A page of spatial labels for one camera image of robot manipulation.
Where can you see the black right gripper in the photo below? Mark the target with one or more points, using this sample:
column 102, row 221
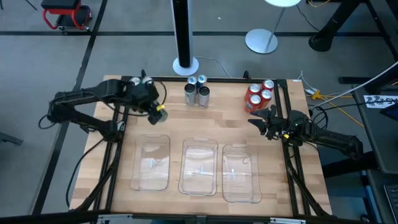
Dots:
column 275, row 127

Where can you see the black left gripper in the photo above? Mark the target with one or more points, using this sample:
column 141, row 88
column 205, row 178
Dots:
column 144, row 96

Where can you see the slim can with black top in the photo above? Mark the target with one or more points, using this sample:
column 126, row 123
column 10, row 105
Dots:
column 190, row 91
column 204, row 95

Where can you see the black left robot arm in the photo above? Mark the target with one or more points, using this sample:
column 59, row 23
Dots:
column 93, row 91

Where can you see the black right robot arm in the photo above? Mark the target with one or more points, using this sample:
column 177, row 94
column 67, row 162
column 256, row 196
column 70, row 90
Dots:
column 335, row 141

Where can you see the white power adapter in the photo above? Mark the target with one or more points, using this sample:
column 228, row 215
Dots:
column 309, row 91

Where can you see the clear plastic bin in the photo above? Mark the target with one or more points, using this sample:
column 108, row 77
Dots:
column 241, row 183
column 199, row 177
column 149, row 174

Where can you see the round grey lamp base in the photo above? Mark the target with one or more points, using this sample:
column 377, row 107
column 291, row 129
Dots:
column 261, row 42

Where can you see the black and white tower fan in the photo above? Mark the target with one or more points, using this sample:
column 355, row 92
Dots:
column 183, row 31

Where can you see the wide black desk foot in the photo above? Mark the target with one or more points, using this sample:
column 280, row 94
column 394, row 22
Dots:
column 348, row 165

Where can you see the thin black desk foot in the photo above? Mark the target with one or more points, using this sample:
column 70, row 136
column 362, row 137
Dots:
column 354, row 80

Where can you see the black curved desk leg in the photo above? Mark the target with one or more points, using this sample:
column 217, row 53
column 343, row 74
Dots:
column 323, row 39

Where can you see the white printed paper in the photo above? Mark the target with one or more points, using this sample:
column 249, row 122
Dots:
column 373, row 104

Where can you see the dark grey desk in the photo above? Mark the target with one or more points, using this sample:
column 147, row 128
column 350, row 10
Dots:
column 382, row 140

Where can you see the black front crossbar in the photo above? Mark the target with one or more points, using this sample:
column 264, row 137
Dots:
column 62, row 217

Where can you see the red rolling stool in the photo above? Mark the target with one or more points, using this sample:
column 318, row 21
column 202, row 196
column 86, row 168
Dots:
column 62, row 4

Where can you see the grey furniture foot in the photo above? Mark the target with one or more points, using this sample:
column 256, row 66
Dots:
column 11, row 139

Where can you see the black diagonal desk bar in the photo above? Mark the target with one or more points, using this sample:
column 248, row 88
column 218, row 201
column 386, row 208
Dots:
column 382, row 25

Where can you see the black keyboard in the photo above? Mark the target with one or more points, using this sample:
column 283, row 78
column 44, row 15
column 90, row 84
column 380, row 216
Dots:
column 393, row 202

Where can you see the black aluminium table frame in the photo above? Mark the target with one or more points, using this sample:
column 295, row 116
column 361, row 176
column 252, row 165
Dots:
column 217, row 80

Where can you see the grey metal bracket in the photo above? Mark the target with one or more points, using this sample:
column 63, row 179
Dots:
column 287, row 221
column 115, row 219

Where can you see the blue metal frame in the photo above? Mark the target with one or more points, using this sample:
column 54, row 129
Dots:
column 370, row 193

